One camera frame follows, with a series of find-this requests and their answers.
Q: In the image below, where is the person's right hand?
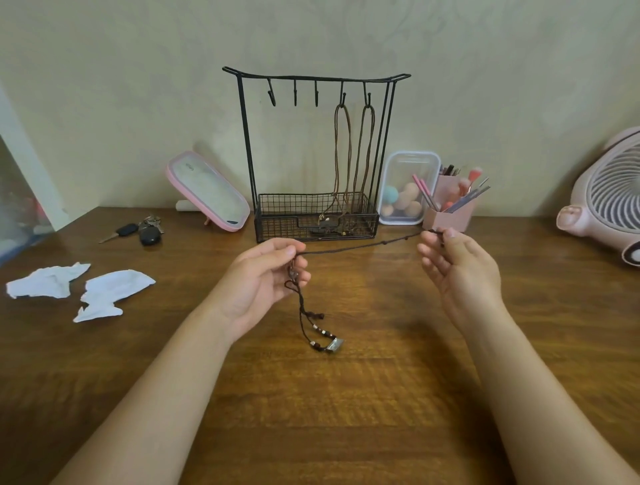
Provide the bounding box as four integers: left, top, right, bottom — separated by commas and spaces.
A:
416, 227, 509, 334

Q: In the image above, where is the person's left hand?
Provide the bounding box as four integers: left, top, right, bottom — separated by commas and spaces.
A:
203, 238, 312, 346

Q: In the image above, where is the black wire jewelry stand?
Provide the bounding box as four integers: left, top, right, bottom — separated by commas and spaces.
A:
222, 66, 412, 244

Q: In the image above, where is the black cord flower pendant necklace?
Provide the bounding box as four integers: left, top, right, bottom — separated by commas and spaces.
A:
283, 229, 447, 354

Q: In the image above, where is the brown cord ring pendant necklace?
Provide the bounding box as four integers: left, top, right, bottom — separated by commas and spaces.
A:
309, 92, 353, 237

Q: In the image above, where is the person's right forearm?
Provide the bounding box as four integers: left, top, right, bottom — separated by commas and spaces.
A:
459, 304, 640, 485

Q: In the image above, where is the person's left forearm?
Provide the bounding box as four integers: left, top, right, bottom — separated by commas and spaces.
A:
49, 304, 236, 485

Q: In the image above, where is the pink brush holder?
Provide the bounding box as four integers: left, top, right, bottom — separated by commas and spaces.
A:
423, 175, 476, 234

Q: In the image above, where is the grey purple pencil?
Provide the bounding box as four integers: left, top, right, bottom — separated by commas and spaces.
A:
445, 185, 491, 213

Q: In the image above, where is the pink pen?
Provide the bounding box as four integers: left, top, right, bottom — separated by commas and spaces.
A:
420, 179, 440, 211
412, 173, 434, 211

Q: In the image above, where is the pink framed table mirror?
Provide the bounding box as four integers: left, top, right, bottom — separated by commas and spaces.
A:
165, 151, 251, 233

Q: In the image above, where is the clear plastic container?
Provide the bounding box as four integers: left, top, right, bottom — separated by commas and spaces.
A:
378, 151, 442, 227

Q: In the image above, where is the white crumpled paper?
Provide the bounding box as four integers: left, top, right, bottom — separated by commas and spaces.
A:
73, 269, 157, 324
5, 262, 91, 300

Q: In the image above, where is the black headed car key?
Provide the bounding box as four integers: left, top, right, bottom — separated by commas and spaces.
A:
98, 223, 139, 244

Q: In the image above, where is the pink pig shaped desk fan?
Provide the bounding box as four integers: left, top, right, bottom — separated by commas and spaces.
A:
555, 126, 640, 267

